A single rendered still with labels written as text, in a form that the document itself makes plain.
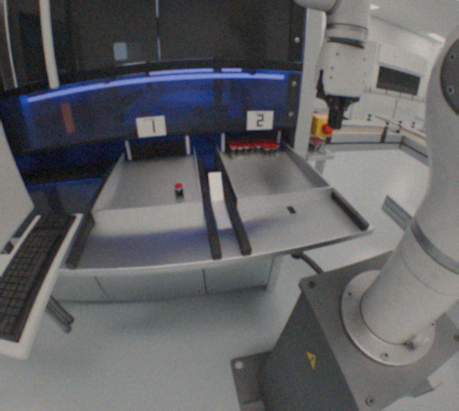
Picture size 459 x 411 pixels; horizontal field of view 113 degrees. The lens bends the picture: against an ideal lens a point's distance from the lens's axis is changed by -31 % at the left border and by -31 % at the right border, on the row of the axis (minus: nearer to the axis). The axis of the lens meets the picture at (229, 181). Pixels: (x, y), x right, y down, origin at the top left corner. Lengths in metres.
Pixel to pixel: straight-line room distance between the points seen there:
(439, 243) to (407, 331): 0.16
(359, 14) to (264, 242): 0.46
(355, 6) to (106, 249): 0.65
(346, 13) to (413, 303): 0.45
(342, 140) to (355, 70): 0.63
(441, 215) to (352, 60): 0.31
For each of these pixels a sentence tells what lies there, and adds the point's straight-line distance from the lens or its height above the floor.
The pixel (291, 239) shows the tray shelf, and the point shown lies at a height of 0.88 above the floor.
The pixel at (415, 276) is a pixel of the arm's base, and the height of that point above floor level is 1.01.
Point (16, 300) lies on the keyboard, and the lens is 0.60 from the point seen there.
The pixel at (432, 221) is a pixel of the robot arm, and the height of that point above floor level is 1.08.
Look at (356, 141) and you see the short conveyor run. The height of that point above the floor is 0.89.
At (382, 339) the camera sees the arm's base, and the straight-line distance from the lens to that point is 0.42.
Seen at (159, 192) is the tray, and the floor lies 0.88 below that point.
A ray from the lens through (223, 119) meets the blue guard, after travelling 0.69.
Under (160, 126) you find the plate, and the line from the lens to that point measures 0.69.
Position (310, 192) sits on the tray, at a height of 0.91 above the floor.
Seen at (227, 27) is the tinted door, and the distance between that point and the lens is 0.69.
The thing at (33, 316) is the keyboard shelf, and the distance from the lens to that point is 0.58.
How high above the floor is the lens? 1.20
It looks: 31 degrees down
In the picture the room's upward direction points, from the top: 1 degrees clockwise
